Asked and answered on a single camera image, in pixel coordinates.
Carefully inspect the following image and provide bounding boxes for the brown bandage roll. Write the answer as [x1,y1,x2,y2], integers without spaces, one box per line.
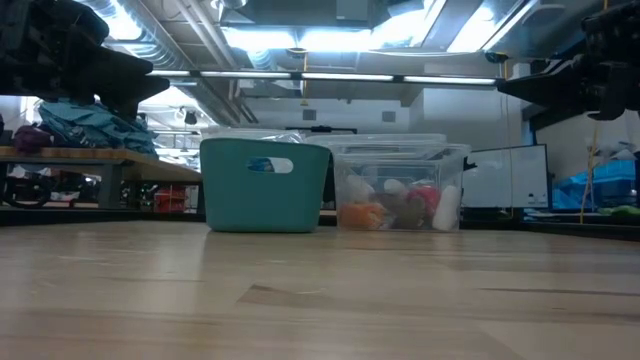
[384,192,427,231]

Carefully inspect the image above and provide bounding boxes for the purple bag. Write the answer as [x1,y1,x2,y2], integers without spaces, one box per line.
[12,123,54,154]

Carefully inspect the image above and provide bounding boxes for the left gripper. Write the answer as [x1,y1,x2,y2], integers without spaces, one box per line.
[0,0,171,121]

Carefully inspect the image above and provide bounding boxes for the red bandage roll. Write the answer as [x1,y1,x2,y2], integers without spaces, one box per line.
[407,184,442,214]

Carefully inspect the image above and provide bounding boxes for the white plastic wrap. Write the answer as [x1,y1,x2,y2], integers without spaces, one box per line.
[584,139,639,161]

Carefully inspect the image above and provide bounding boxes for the green object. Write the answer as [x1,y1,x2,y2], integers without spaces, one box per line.
[597,204,640,217]

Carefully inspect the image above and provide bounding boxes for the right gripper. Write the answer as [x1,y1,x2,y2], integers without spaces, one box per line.
[497,2,640,122]

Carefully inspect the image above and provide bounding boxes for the blue plastic bin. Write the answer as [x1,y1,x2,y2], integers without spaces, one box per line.
[552,159,639,210]

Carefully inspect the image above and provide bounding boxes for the black wheel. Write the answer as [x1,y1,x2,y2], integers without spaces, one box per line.
[0,177,54,210]

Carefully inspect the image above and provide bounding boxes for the grey ceiling air unit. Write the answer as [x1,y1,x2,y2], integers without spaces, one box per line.
[219,0,376,29]

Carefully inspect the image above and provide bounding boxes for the orange bandage roll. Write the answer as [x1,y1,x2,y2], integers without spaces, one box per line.
[338,201,386,231]

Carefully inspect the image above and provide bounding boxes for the silver ceiling duct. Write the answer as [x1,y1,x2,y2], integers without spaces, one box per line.
[82,0,261,129]

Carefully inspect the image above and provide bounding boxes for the white board panel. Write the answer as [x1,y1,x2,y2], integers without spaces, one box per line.
[459,143,550,209]

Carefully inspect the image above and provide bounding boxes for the teal plastic basket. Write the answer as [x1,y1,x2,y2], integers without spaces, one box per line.
[199,138,333,234]

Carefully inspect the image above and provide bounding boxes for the teal cloth pile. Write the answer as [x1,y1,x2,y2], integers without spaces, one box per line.
[38,97,159,157]

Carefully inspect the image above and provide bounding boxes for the long strip light fixture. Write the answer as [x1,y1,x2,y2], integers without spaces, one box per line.
[147,68,506,87]

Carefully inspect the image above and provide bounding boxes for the clear plastic storage box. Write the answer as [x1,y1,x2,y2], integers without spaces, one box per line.
[303,132,471,234]

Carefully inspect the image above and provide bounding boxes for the red storage bins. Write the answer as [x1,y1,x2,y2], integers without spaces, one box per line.
[152,184,189,214]

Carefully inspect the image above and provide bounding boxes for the wooden workbench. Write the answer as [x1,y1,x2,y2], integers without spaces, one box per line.
[0,145,204,210]

